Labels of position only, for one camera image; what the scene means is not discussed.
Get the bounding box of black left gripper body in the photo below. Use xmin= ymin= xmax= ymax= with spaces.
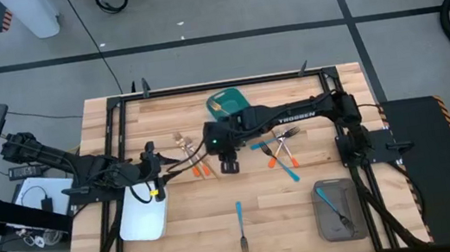
xmin=118 ymin=158 xmax=162 ymax=188

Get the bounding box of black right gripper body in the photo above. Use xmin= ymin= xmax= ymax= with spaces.
xmin=200 ymin=117 xmax=242 ymax=158

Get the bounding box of gold fork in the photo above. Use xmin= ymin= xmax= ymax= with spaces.
xmin=208 ymin=98 xmax=224 ymax=114
xmin=182 ymin=132 xmax=219 ymax=183

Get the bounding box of white plastic bin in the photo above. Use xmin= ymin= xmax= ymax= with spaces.
xmin=113 ymin=180 xmax=175 ymax=246

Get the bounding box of teal plastic bin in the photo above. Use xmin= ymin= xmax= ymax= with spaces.
xmin=204 ymin=85 xmax=251 ymax=123

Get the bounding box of small black power adapter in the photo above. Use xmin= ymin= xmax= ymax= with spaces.
xmin=40 ymin=196 xmax=55 ymax=214

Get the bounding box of white flat box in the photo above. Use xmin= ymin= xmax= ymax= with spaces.
xmin=11 ymin=170 xmax=79 ymax=217

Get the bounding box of black power brick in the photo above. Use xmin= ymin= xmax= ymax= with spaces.
xmin=7 ymin=162 xmax=44 ymax=182

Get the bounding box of grey translucent plastic bin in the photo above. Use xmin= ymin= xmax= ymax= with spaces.
xmin=308 ymin=175 xmax=370 ymax=246

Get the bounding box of white pillar base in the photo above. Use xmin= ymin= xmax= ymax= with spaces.
xmin=0 ymin=0 xmax=64 ymax=44

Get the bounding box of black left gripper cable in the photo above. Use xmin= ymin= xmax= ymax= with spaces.
xmin=129 ymin=182 xmax=154 ymax=207

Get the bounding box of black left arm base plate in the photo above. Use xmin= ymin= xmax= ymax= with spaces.
xmin=61 ymin=180 xmax=129 ymax=208

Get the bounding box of black aluminium table frame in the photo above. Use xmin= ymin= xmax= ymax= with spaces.
xmin=73 ymin=60 xmax=402 ymax=252

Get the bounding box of black cable sleeve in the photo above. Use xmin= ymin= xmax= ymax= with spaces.
xmin=60 ymin=198 xmax=132 ymax=252
xmin=348 ymin=157 xmax=428 ymax=252

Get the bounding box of thin black cable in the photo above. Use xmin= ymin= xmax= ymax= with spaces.
xmin=6 ymin=102 xmax=84 ymax=129

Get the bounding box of long black floor cable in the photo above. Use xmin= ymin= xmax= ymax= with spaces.
xmin=62 ymin=0 xmax=125 ymax=100

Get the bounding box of white cable bundle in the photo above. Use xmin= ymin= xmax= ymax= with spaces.
xmin=15 ymin=222 xmax=67 ymax=252

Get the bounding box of coiled black cable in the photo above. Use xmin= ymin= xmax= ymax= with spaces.
xmin=93 ymin=0 xmax=131 ymax=17

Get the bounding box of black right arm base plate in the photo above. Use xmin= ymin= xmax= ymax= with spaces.
xmin=336 ymin=125 xmax=416 ymax=169

